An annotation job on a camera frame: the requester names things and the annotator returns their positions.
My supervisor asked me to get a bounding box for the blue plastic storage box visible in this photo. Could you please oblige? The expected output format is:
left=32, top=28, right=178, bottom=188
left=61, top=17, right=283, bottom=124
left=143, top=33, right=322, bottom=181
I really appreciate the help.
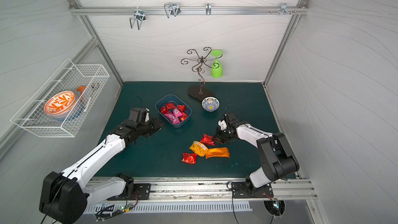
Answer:
left=155, top=94, right=192, bottom=128

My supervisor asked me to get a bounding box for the green plastic goblet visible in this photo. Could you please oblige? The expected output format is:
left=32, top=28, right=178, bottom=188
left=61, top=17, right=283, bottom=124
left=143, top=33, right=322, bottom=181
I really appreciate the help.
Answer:
left=210, top=50, right=223, bottom=79

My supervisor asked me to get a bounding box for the orange spoon in basket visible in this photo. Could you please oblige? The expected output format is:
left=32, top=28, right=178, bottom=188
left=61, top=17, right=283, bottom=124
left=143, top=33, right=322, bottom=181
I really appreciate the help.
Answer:
left=76, top=86, right=86, bottom=101

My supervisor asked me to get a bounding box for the yellow foil tea bag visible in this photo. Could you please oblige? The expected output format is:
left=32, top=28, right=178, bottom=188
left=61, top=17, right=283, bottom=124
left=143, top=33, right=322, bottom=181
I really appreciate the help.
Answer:
left=190, top=141, right=208, bottom=157

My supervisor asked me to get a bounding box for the orange foil tea bag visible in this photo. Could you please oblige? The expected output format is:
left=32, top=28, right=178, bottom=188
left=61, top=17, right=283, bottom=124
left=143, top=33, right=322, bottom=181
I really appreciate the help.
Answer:
left=205, top=147, right=230, bottom=159

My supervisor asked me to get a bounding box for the small metal clip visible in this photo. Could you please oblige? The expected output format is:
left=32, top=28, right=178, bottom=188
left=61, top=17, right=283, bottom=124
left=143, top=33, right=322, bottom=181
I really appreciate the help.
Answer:
left=205, top=3, right=211, bottom=16

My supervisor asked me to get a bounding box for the aluminium top rail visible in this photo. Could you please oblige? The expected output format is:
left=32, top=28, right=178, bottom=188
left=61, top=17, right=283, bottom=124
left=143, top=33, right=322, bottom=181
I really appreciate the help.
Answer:
left=69, top=6, right=309, bottom=16

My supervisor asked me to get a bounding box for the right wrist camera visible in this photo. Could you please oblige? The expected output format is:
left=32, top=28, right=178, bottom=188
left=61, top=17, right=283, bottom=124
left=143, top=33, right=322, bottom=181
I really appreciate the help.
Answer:
left=218, top=120, right=227, bottom=131

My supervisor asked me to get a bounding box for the metal double hook left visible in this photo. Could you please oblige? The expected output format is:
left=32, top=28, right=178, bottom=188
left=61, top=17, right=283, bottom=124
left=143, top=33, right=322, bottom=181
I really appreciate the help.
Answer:
left=129, top=8, right=146, bottom=30

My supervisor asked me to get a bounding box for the large red tea bag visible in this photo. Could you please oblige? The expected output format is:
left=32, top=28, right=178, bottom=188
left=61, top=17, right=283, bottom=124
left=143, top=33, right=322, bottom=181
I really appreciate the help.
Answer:
left=177, top=105, right=187, bottom=113

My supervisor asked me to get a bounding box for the small red tea bag bottom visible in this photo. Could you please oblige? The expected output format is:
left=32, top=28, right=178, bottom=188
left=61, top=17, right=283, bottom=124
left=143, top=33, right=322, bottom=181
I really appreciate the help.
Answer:
left=182, top=152, right=198, bottom=164

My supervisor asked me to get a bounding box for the red tea bag top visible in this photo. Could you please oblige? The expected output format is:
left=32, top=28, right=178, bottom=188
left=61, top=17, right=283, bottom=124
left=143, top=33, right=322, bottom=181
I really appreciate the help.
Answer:
left=165, top=102, right=176, bottom=110

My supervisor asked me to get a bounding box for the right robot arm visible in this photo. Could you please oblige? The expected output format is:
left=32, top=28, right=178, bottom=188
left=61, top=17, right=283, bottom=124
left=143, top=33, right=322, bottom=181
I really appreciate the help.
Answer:
left=212, top=112, right=300, bottom=190

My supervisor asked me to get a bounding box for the orange white patterned bowl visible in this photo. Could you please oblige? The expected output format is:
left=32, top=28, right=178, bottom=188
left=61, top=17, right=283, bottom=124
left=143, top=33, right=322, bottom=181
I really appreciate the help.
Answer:
left=44, top=91, right=77, bottom=119

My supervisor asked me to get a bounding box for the metal hook centre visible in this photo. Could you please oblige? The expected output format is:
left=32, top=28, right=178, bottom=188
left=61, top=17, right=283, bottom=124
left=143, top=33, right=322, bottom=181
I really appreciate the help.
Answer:
left=164, top=3, right=181, bottom=18

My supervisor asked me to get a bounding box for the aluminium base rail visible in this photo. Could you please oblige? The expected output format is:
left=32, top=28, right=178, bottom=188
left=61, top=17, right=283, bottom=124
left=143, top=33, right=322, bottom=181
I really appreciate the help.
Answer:
left=90, top=177, right=318, bottom=204

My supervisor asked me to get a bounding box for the pink tea bag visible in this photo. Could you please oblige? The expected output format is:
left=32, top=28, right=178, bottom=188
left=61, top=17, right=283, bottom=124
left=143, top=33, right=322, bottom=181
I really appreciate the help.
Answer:
left=164, top=112, right=180, bottom=124
left=173, top=108, right=181, bottom=118

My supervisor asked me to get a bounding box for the metal bracket right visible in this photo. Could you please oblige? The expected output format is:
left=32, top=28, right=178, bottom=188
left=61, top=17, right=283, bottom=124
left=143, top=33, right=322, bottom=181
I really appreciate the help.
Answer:
left=269, top=3, right=296, bottom=16

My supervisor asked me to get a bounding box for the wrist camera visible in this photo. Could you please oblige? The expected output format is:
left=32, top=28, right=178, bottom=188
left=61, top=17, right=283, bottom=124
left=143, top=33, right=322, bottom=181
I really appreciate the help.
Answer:
left=218, top=120, right=227, bottom=131
left=128, top=107, right=150, bottom=123

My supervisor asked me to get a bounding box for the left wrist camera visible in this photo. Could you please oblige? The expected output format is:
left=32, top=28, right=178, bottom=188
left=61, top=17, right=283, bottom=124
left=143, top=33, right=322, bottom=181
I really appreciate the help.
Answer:
left=128, top=107, right=150, bottom=123

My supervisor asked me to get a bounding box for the blue yellow patterned bowl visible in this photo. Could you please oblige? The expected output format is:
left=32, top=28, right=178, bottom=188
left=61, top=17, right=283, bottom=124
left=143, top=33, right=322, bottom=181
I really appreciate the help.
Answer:
left=202, top=96, right=220, bottom=113

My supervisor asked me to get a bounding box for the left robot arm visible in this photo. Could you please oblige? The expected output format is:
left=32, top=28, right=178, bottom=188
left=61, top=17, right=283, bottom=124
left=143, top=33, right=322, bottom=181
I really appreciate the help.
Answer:
left=39, top=118, right=163, bottom=224

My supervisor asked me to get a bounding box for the black metal cup stand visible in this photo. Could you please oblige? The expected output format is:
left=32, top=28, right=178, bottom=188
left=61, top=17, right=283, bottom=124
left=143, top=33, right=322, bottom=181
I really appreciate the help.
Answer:
left=180, top=47, right=214, bottom=102

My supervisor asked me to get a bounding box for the white wire basket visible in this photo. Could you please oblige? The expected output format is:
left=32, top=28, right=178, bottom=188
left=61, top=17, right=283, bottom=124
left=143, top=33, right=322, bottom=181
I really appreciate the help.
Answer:
left=10, top=59, right=109, bottom=138

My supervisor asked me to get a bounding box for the white vent strip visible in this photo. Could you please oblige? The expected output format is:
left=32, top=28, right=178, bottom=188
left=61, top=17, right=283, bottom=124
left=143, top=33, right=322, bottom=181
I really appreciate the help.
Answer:
left=86, top=201, right=253, bottom=215

